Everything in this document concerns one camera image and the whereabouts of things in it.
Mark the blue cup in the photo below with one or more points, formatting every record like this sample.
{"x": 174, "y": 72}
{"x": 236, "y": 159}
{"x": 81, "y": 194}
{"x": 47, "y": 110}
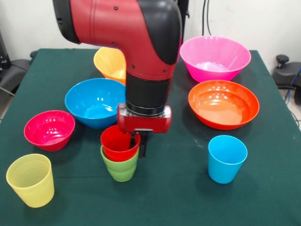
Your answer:
{"x": 225, "y": 167}

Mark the dark green table cloth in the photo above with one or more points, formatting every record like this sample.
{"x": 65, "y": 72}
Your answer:
{"x": 141, "y": 207}

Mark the large orange bowl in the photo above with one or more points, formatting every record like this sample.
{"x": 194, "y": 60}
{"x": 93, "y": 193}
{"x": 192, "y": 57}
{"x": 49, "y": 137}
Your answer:
{"x": 110, "y": 63}

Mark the red cup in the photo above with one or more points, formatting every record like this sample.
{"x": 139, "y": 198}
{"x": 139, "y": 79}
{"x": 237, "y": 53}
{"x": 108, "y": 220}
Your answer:
{"x": 117, "y": 153}

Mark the black chair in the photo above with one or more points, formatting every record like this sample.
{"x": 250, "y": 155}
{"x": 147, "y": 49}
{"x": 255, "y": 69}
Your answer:
{"x": 14, "y": 70}
{"x": 284, "y": 75}

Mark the large pink bowl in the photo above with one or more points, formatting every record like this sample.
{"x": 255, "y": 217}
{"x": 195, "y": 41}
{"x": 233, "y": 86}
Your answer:
{"x": 218, "y": 54}

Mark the small crimson bowl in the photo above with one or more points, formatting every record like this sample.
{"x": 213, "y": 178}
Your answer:
{"x": 49, "y": 131}

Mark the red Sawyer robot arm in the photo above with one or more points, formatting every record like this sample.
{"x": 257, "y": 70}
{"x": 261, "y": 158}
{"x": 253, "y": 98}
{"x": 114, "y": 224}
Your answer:
{"x": 122, "y": 26}

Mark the medium blue bowl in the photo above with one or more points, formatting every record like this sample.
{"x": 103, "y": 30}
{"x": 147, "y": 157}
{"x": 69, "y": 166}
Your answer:
{"x": 94, "y": 101}

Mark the green cup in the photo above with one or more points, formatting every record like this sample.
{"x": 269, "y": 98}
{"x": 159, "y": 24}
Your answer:
{"x": 121, "y": 170}

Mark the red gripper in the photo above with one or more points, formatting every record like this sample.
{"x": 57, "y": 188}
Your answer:
{"x": 143, "y": 124}

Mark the yellow cup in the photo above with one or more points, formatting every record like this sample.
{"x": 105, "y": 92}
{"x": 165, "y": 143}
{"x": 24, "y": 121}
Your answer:
{"x": 30, "y": 183}

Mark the shallow red-orange bowl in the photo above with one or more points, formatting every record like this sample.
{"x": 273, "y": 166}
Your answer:
{"x": 223, "y": 103}

